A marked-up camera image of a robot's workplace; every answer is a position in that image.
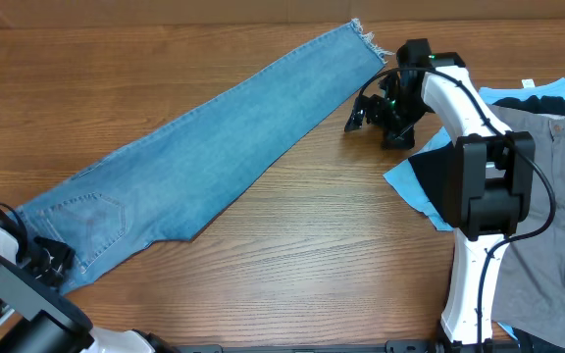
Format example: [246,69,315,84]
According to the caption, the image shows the light blue denim jeans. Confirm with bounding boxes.
[19,21,387,293]

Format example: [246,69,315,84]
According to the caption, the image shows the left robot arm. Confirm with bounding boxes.
[0,203,174,353]

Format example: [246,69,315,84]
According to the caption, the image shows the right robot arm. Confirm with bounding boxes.
[344,38,535,352]

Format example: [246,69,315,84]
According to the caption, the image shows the black garment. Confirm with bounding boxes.
[408,96,565,216]

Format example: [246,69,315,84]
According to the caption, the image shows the grey shorts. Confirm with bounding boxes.
[488,103,565,353]

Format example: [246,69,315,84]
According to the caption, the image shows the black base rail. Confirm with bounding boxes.
[134,332,519,353]

